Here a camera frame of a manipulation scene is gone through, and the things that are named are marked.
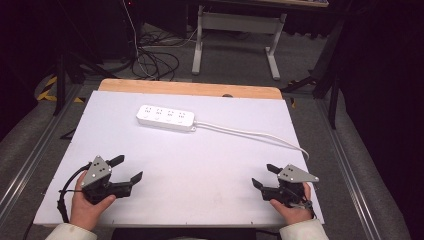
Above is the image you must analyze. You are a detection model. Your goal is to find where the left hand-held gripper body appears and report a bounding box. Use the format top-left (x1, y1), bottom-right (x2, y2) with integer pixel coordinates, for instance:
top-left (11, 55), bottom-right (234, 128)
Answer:
top-left (80, 155), bottom-right (134, 205)

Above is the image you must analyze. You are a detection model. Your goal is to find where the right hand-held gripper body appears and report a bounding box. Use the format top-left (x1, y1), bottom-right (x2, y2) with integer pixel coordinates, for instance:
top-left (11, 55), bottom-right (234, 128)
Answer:
top-left (261, 163), bottom-right (320, 206)

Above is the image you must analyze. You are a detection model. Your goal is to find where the person's right hand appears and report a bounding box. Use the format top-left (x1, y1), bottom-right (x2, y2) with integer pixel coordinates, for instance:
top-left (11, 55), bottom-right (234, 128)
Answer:
top-left (269, 182), bottom-right (315, 226)

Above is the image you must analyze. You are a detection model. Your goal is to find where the person's left hand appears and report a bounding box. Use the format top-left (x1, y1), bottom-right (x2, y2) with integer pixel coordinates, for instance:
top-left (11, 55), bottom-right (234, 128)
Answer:
top-left (69, 170), bottom-right (117, 232)

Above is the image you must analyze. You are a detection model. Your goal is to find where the white table mat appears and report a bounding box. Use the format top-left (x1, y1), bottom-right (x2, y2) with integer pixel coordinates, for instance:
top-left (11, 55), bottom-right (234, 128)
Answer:
top-left (33, 90), bottom-right (325, 229)

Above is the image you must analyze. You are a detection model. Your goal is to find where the white power strip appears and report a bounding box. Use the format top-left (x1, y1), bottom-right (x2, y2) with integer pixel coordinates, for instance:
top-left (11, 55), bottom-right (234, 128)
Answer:
top-left (135, 104), bottom-right (198, 133)

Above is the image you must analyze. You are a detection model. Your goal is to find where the wooden table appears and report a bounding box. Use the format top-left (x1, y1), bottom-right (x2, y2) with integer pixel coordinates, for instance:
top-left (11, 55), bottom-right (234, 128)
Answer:
top-left (98, 78), bottom-right (284, 101)

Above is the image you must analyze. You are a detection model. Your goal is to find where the black metal stand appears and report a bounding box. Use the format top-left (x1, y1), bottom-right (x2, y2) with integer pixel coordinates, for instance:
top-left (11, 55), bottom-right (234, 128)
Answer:
top-left (52, 51), bottom-right (118, 117)
top-left (281, 19), bottom-right (346, 130)

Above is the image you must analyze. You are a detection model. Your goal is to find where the yellow black floor tape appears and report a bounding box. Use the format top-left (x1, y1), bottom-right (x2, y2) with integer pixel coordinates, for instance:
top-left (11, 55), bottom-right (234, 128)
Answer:
top-left (36, 75), bottom-right (86, 104)

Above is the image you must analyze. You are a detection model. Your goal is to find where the wooden desk top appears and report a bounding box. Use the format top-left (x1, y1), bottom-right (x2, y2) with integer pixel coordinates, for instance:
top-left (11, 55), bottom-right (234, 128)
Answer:
top-left (199, 0), bottom-right (330, 9)

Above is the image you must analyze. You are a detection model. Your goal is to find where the white power strip cable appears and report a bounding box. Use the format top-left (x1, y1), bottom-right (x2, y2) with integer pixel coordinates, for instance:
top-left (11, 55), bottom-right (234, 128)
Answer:
top-left (193, 120), bottom-right (311, 161)

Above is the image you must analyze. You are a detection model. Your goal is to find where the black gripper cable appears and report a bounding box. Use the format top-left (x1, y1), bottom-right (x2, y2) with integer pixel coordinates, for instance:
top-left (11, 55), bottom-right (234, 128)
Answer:
top-left (56, 162), bottom-right (93, 224)

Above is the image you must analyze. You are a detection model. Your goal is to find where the aluminium floor rail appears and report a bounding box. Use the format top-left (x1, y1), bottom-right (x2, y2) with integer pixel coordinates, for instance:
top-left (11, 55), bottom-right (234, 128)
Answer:
top-left (314, 97), bottom-right (382, 240)
top-left (0, 82), bottom-right (85, 216)

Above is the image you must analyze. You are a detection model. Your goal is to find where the black floor cable bundle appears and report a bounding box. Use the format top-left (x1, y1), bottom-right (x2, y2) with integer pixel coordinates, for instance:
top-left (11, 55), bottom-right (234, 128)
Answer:
top-left (131, 45), bottom-right (181, 82)

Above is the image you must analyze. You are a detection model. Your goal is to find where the thin white floor cable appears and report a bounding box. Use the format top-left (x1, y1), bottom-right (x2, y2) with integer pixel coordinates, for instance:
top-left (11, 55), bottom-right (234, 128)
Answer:
top-left (121, 0), bottom-right (149, 79)

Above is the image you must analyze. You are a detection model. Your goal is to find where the white metal desk frame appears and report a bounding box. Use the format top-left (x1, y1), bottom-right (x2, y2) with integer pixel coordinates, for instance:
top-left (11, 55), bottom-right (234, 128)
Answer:
top-left (191, 4), bottom-right (288, 81)

